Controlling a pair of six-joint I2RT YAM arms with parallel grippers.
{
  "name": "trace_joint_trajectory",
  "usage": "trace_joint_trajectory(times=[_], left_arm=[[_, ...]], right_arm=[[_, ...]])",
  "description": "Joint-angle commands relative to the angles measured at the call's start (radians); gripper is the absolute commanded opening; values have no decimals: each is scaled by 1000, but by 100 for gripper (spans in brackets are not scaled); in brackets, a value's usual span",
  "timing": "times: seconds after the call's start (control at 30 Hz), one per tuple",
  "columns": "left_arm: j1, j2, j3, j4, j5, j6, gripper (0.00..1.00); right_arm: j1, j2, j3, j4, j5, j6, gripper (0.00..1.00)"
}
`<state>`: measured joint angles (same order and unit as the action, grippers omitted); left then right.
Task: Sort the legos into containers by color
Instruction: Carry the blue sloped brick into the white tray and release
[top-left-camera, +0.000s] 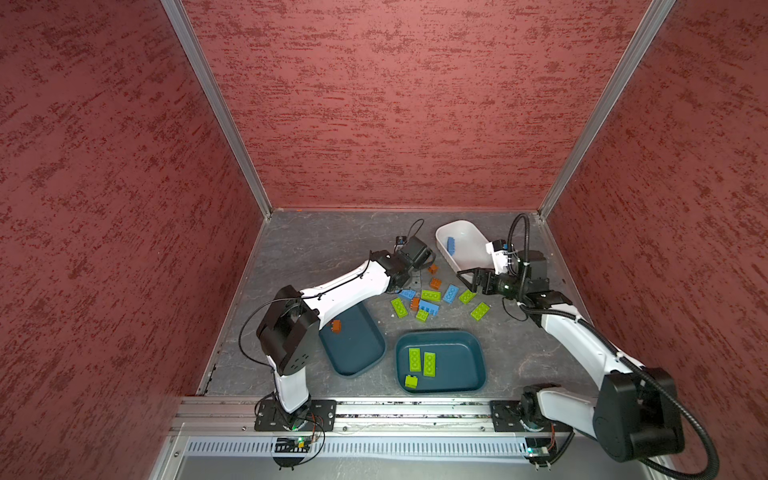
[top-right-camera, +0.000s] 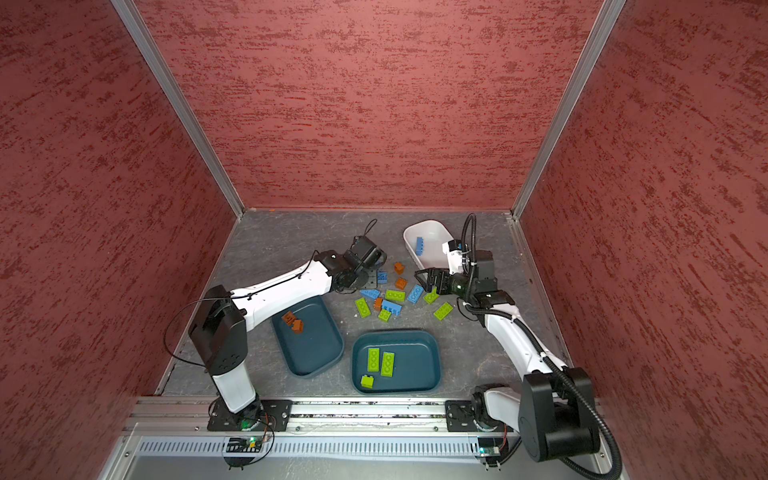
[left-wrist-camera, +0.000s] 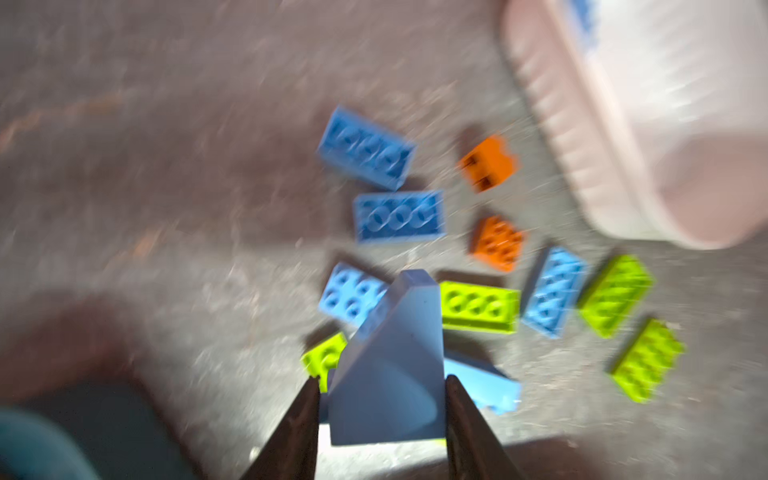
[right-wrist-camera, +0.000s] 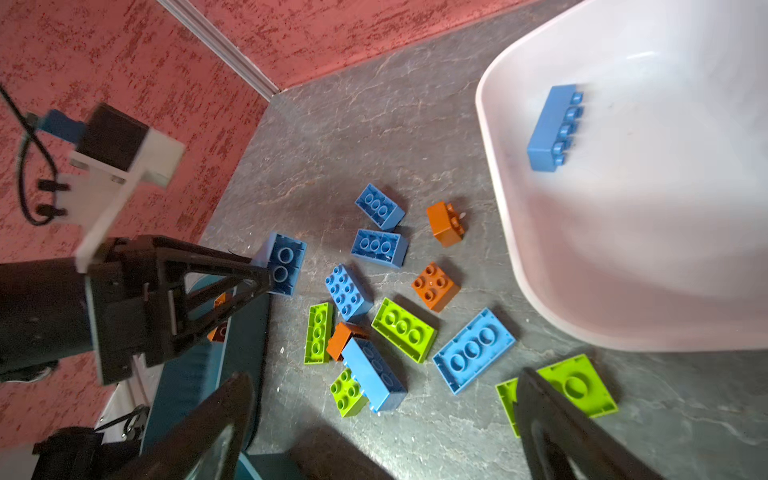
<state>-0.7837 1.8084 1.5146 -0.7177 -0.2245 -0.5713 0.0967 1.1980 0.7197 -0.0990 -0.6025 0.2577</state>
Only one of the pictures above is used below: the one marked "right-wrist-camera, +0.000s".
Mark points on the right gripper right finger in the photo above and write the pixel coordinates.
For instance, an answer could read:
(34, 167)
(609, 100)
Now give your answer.
(556, 437)

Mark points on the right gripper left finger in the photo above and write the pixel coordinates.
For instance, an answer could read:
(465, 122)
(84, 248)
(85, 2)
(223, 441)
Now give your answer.
(206, 444)

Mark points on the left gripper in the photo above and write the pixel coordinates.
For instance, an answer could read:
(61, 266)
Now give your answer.
(132, 312)

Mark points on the orange small brick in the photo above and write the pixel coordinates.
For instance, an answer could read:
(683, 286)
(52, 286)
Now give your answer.
(218, 334)
(445, 224)
(435, 288)
(221, 299)
(342, 334)

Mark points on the blue slope brick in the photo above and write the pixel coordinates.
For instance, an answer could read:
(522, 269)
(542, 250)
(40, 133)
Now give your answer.
(283, 256)

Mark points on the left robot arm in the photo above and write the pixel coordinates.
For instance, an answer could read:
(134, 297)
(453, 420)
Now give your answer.
(44, 314)

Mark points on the green long brick right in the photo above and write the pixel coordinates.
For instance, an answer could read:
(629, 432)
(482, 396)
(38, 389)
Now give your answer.
(575, 378)

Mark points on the green long brick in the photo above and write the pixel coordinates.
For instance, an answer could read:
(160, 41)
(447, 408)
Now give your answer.
(319, 332)
(575, 378)
(406, 332)

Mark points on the left teal bin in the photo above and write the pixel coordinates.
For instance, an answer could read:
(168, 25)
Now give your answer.
(189, 379)

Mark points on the teal bin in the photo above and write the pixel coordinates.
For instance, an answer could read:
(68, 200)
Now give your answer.
(189, 379)
(277, 466)

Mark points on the right teal bin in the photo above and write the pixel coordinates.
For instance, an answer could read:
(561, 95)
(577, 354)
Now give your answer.
(277, 466)

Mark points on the green long brick lower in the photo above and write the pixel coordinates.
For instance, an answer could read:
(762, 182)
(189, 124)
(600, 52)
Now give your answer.
(319, 332)

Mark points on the green long brick centre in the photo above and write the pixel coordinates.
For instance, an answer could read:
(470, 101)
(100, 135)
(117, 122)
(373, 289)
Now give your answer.
(406, 332)

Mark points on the green small brick lower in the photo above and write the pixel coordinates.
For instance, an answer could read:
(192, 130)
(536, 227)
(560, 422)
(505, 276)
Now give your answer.
(347, 394)

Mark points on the white plastic bin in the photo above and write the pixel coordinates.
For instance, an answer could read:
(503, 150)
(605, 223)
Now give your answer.
(653, 234)

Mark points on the left aluminium corner post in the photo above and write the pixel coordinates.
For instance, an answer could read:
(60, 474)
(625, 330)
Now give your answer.
(203, 29)

